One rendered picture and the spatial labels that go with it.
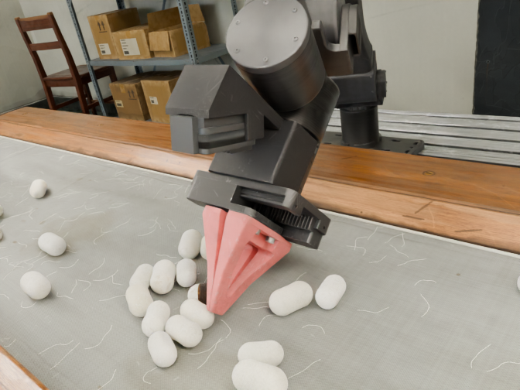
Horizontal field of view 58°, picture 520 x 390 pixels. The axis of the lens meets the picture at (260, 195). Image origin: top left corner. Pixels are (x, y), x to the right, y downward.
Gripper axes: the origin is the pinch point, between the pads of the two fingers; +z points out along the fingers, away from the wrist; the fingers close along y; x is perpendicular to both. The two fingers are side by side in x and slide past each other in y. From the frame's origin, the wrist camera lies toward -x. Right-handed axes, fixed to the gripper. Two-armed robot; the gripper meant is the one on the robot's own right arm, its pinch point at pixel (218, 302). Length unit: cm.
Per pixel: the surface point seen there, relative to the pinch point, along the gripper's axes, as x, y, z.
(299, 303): 3.0, 5.0, -2.2
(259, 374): -2.6, 7.4, 2.8
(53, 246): -1.0, -22.9, 1.7
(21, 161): 9, -62, -8
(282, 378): -1.9, 8.6, 2.5
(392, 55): 158, -86, -136
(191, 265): 2.0, -6.2, -1.8
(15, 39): 124, -449, -135
